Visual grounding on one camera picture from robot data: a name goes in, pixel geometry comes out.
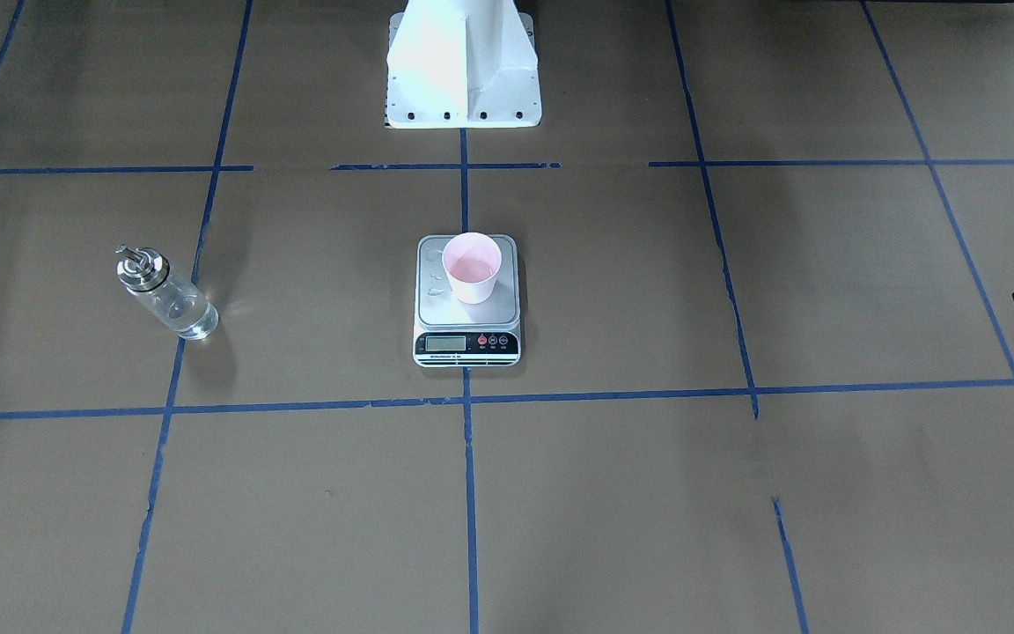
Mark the pink plastic cup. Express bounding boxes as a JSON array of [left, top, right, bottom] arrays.
[[442, 232, 503, 305]]

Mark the clear glass sauce bottle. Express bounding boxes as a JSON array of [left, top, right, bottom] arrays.
[[115, 244, 220, 341]]

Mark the silver digital kitchen scale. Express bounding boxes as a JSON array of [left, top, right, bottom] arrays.
[[412, 232, 522, 366]]

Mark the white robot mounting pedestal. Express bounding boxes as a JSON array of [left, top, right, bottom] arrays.
[[384, 1, 544, 129]]

